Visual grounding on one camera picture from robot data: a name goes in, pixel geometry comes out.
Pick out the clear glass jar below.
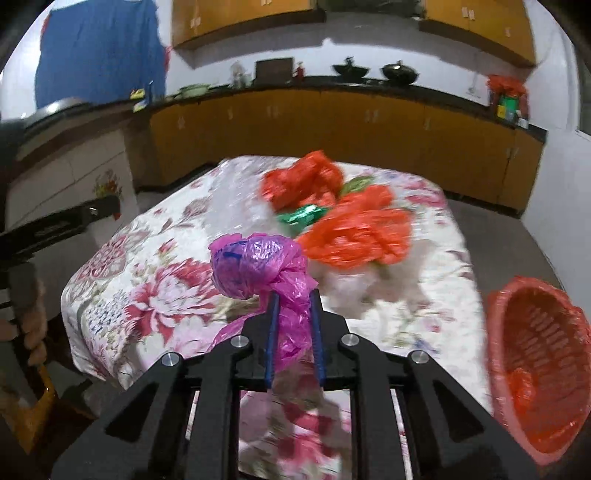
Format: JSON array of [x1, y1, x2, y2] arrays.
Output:
[[229, 61, 252, 88]]

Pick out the clear plastic bag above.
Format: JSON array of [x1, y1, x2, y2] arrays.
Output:
[[318, 265, 430, 319]]

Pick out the range hood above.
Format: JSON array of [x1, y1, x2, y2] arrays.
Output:
[[318, 0, 426, 19]]

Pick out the person's left hand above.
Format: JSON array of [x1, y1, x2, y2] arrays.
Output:
[[0, 277, 49, 367]]

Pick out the red plastic bag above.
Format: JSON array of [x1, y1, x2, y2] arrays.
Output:
[[295, 186, 414, 272], [261, 150, 345, 213]]

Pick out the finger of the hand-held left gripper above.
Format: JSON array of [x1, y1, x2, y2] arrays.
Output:
[[0, 196, 120, 259]]

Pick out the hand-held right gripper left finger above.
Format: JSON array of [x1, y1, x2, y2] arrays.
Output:
[[51, 292, 281, 480]]

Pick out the wooden cutting board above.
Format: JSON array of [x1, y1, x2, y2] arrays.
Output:
[[255, 58, 295, 84]]

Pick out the grey metal pot lid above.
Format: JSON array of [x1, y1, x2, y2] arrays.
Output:
[[21, 96, 95, 129]]

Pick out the white floral cabinet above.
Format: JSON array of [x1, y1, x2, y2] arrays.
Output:
[[7, 124, 139, 232]]

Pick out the green foil wrapper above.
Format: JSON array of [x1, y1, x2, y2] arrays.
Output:
[[276, 205, 329, 230]]

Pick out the pink plastic bag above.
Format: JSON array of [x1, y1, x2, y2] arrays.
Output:
[[209, 233, 324, 374]]

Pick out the red bag on boxes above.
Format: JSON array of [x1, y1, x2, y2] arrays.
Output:
[[487, 74, 529, 100]]

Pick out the orange wall cabinet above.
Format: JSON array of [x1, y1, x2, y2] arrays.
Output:
[[171, 0, 326, 51], [418, 0, 539, 69]]

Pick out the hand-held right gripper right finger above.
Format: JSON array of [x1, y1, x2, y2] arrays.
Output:
[[310, 291, 541, 480]]

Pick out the black wok with lid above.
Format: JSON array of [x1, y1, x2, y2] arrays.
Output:
[[380, 60, 417, 85]]

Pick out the orange base kitchen cabinets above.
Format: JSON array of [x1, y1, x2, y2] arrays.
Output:
[[148, 76, 548, 217]]

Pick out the blue cloth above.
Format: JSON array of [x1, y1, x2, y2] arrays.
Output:
[[36, 0, 168, 108]]

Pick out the red plastic basket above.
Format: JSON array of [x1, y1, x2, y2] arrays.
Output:
[[485, 276, 591, 467]]

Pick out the green box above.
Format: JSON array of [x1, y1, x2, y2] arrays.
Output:
[[498, 95, 520, 121]]

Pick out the floral tablecloth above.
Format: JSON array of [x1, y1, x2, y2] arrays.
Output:
[[60, 156, 497, 480]]

